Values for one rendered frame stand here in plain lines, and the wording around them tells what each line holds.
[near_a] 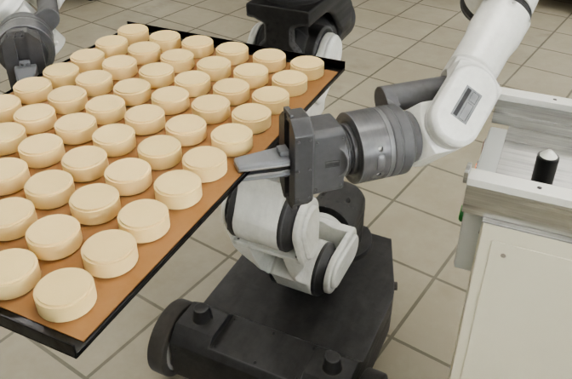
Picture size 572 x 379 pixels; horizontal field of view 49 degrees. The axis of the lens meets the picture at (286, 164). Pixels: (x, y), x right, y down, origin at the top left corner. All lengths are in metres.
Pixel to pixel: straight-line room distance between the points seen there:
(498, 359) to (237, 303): 0.82
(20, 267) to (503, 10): 0.65
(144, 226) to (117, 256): 0.05
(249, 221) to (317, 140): 0.62
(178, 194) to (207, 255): 1.49
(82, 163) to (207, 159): 0.14
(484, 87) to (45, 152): 0.52
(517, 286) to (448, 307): 1.01
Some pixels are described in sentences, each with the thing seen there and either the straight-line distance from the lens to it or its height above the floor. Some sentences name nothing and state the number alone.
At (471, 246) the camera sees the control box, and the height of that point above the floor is 0.75.
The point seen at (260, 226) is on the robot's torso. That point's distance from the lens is 1.30.
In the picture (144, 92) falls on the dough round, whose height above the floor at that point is 1.02.
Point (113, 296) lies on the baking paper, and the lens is 0.59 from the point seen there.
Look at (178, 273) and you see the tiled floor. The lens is 2.09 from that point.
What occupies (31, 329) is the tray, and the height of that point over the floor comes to 1.01.
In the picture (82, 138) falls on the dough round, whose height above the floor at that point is 1.01.
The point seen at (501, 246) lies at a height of 0.80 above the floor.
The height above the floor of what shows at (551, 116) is 0.87.
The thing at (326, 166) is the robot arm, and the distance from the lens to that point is 0.74.
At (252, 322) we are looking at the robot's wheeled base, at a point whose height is 0.19.
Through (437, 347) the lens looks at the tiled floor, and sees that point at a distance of 1.90.
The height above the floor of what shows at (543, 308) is 0.71.
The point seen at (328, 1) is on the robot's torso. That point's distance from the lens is 1.25.
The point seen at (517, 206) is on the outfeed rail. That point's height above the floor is 0.87.
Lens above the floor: 1.40
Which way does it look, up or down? 33 degrees down
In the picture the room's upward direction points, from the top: straight up
